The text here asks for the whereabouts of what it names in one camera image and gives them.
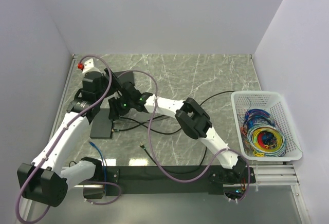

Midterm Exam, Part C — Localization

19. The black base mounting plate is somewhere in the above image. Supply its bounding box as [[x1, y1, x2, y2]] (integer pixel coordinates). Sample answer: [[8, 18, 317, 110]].
[[72, 164, 258, 198]]

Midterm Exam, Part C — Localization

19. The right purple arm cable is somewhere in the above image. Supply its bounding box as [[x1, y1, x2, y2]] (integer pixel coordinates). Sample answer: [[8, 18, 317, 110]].
[[118, 70, 251, 204]]

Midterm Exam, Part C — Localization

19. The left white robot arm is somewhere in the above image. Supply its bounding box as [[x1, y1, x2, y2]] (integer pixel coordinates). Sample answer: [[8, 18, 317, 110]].
[[17, 69, 122, 207]]

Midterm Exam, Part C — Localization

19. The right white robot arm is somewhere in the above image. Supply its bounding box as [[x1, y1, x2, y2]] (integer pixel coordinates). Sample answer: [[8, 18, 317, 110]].
[[108, 86, 250, 183]]

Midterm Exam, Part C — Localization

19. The white plastic basket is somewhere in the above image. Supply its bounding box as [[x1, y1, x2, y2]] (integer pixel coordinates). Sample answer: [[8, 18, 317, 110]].
[[231, 91, 303, 162]]

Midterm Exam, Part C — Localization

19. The aluminium rail frame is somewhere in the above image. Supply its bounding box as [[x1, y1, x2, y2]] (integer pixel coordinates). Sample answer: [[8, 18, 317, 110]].
[[78, 165, 297, 185]]

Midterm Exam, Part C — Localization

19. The black network switch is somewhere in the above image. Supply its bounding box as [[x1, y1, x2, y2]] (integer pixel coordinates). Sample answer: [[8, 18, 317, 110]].
[[90, 108, 113, 139], [114, 71, 135, 86]]

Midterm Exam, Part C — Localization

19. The black ethernet cable with plug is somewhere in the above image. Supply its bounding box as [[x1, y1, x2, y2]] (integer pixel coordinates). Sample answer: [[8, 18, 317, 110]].
[[110, 91, 235, 166]]

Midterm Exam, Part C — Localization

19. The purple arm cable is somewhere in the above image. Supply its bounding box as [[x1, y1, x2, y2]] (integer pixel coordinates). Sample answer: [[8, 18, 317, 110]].
[[118, 70, 251, 204], [14, 54, 122, 222]]

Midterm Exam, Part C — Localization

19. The blue ethernet cable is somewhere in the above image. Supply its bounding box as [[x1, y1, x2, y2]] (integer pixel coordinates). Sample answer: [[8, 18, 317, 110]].
[[88, 141, 107, 196]]

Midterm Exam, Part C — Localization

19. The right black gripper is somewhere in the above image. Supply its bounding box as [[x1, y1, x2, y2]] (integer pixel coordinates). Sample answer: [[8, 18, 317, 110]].
[[108, 95, 134, 121]]

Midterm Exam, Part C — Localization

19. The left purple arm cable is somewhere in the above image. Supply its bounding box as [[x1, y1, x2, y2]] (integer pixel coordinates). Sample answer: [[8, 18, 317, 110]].
[[14, 54, 122, 222]]

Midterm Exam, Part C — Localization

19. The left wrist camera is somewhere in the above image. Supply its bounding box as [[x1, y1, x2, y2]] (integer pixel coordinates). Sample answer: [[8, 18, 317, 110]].
[[77, 58, 101, 74]]

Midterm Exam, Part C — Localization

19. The colourful wire bundle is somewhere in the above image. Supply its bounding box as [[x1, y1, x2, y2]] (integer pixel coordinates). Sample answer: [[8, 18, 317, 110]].
[[237, 97, 287, 158]]

